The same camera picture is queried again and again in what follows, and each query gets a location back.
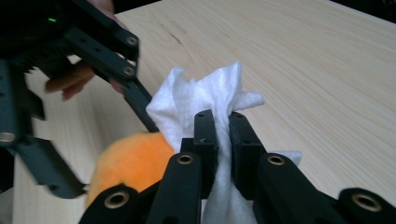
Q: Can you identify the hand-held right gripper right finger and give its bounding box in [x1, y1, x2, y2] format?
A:
[229, 111, 268, 201]

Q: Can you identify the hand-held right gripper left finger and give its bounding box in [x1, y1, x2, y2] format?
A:
[180, 109, 219, 199]

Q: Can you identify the orange pumpkin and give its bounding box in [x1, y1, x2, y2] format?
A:
[85, 131, 176, 209]

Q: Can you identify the white tissue cloth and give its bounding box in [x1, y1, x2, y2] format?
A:
[145, 61, 303, 224]

